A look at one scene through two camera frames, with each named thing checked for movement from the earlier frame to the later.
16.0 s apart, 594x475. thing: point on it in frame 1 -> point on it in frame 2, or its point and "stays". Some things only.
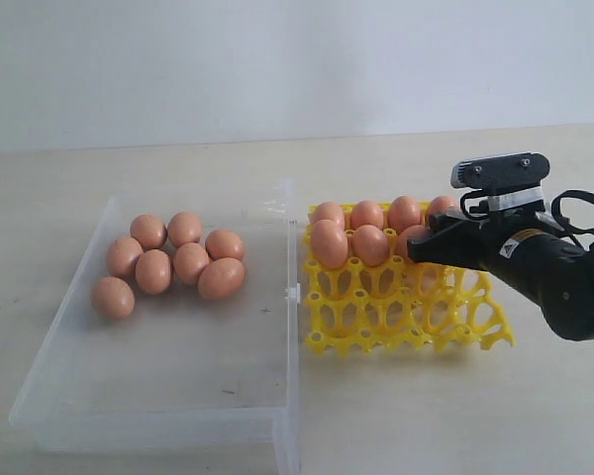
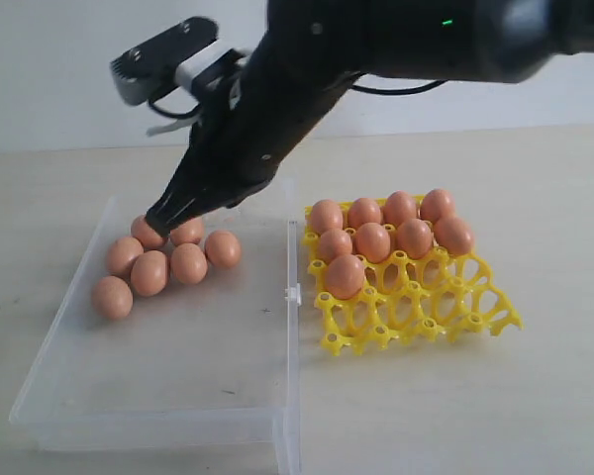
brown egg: x=371 y=244 stays
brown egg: x=224 y=243 stays
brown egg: x=221 y=279 -> x=345 y=276
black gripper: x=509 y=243 -> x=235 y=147
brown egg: x=153 y=270 stays
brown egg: x=188 y=261 stays
